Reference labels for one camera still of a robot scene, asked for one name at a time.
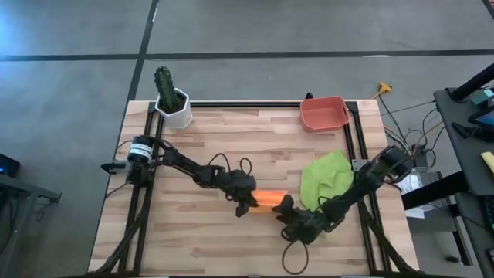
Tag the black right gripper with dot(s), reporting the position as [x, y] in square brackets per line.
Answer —
[305, 228]

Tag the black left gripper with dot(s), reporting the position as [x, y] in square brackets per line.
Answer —
[239, 184]

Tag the orange microfiber towel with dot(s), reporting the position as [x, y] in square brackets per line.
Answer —
[270, 197]

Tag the green microfiber towel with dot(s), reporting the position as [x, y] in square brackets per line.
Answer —
[326, 177]

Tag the salmon plastic basket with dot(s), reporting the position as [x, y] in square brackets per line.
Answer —
[322, 116]

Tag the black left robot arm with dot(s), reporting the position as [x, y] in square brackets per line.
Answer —
[185, 164]

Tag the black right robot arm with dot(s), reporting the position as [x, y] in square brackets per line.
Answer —
[359, 185]

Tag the white hexagonal plant pot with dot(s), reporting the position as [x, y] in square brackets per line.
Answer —
[179, 119]

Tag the small black clamp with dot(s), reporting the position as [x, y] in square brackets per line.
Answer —
[309, 95]

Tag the white paper sheet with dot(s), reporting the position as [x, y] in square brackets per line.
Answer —
[415, 212]

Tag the clear plastic sheet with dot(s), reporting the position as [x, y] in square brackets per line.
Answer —
[413, 183]

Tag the green cactus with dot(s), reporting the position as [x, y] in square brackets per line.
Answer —
[165, 87]

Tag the black power strip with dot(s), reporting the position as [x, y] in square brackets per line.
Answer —
[420, 156]

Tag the black desk support beam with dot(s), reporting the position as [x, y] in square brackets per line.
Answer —
[432, 191]

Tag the dark grey desk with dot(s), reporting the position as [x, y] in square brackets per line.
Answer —
[474, 231]

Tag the black desk gadget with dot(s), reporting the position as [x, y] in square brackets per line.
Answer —
[463, 130]

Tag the yellow cloth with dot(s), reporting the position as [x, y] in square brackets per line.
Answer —
[489, 160]

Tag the dark metal table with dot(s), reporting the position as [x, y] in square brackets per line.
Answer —
[23, 189]

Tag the tablet with blue screen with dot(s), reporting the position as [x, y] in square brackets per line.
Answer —
[485, 117]

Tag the black slanted pole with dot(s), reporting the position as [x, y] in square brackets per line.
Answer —
[472, 83]

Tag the teal box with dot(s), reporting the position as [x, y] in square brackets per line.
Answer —
[482, 97]

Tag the black device with blue light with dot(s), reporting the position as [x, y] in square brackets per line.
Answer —
[7, 164]

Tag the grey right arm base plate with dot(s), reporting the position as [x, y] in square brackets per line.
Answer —
[359, 165]

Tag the black aluminium table frame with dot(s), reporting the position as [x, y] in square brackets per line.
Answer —
[251, 104]

